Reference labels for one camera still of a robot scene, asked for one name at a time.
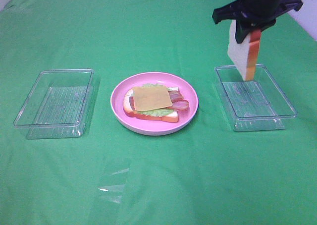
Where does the clear plastic film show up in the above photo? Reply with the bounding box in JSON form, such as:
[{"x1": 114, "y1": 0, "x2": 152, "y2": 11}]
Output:
[{"x1": 97, "y1": 158, "x2": 131, "y2": 205}]

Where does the pink round plate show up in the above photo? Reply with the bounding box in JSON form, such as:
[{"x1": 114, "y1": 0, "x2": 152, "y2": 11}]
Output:
[{"x1": 110, "y1": 72, "x2": 199, "y2": 136}]

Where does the clear plastic tray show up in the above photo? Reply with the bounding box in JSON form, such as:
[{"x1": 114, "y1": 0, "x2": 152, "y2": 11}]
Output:
[
  {"x1": 13, "y1": 69, "x2": 94, "y2": 139},
  {"x1": 214, "y1": 64, "x2": 297, "y2": 132}
]

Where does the toast bread slice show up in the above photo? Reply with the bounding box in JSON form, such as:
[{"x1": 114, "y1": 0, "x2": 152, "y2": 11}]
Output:
[
  {"x1": 123, "y1": 89, "x2": 179, "y2": 123},
  {"x1": 227, "y1": 20, "x2": 261, "y2": 81}
]

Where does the bacon strip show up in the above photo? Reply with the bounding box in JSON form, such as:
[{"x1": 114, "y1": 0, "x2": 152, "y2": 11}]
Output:
[
  {"x1": 130, "y1": 90, "x2": 183, "y2": 112},
  {"x1": 170, "y1": 100, "x2": 189, "y2": 111}
]

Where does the green lettuce leaf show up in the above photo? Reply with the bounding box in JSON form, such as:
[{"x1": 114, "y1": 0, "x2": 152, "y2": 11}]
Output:
[{"x1": 136, "y1": 85, "x2": 171, "y2": 116}]

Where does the clear plastic tray left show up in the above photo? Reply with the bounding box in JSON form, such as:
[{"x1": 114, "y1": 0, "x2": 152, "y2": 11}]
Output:
[{"x1": 13, "y1": 69, "x2": 94, "y2": 139}]

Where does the yellow cheese slice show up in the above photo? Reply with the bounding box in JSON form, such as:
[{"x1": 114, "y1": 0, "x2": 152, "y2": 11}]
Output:
[{"x1": 132, "y1": 85, "x2": 172, "y2": 112}]

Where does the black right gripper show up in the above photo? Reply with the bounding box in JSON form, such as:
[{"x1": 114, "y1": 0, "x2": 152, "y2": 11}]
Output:
[{"x1": 212, "y1": 0, "x2": 303, "y2": 44}]

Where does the clear plastic tray right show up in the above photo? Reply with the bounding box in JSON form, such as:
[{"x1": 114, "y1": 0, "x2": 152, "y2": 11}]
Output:
[{"x1": 214, "y1": 64, "x2": 297, "y2": 132}]

